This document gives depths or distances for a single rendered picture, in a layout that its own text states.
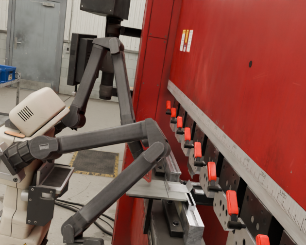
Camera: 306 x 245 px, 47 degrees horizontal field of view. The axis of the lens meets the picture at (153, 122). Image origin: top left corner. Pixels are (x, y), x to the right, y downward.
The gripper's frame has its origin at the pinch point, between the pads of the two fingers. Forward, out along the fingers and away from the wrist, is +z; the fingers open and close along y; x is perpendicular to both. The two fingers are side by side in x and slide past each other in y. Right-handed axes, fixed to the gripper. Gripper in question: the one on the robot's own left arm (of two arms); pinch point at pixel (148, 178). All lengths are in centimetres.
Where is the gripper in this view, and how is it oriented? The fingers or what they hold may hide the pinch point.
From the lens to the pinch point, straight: 162.6
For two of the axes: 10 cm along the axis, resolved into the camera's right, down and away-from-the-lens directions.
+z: 3.5, 9.0, 2.7
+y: -0.8, -2.6, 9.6
